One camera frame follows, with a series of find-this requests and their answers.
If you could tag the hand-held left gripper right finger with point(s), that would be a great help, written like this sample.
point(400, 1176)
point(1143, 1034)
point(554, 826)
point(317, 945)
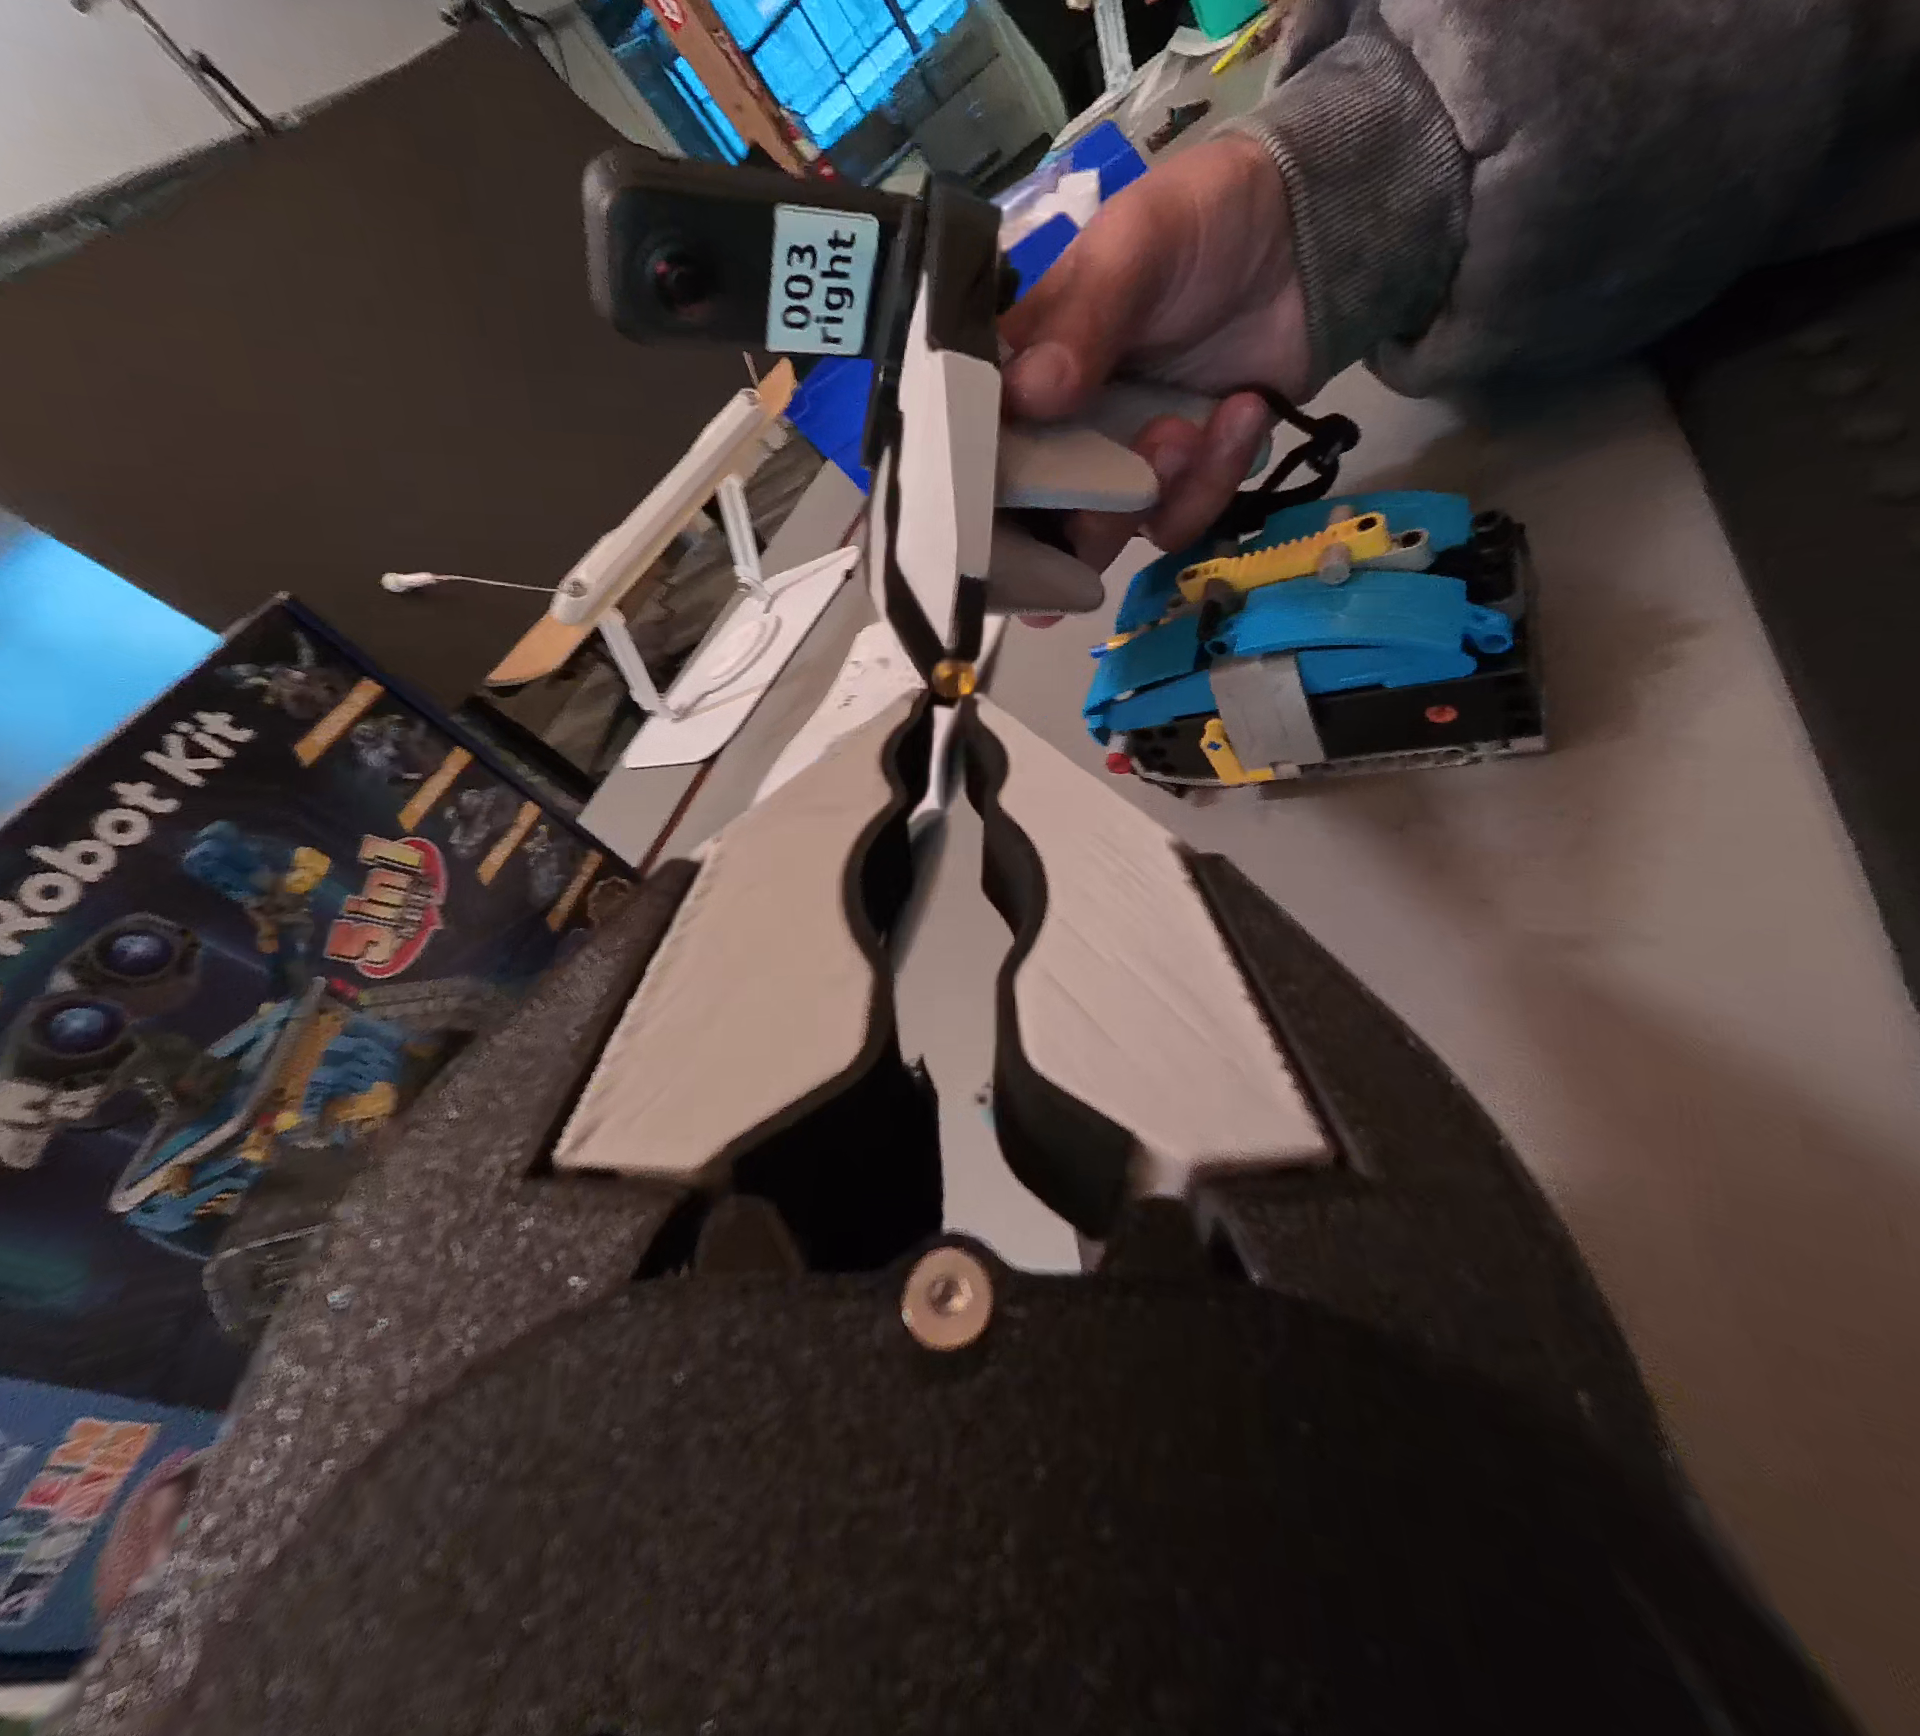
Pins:
point(1154, 1017)

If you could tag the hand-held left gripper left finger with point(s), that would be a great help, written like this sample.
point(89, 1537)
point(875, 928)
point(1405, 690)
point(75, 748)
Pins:
point(721, 1000)

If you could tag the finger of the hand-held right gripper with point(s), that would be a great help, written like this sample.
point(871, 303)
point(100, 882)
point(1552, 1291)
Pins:
point(900, 597)
point(949, 477)

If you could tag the blue brick toy car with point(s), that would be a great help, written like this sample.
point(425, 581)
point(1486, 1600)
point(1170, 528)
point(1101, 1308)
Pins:
point(1320, 656)

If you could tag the person's right forearm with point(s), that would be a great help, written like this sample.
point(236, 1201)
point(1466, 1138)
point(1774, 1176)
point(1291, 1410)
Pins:
point(1574, 87)

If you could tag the grey desk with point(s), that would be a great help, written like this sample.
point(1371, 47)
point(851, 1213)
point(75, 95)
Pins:
point(1574, 1017)

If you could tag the person's right hand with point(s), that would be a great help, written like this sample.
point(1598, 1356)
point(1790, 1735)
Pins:
point(1170, 280)

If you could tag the open instruction booklet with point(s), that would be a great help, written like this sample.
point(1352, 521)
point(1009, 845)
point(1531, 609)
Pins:
point(862, 701)

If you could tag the blue storage bin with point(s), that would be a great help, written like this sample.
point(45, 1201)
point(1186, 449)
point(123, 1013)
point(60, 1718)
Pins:
point(824, 416)

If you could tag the white adjustable stand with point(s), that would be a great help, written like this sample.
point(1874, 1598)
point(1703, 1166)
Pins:
point(721, 678)

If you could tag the black divider panel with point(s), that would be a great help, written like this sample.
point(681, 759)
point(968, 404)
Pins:
point(300, 340)

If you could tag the dark robot kit box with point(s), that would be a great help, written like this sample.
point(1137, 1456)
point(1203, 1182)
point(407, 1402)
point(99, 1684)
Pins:
point(225, 941)

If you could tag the dark dotted cloth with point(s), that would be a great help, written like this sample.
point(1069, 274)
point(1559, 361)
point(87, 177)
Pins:
point(1830, 566)

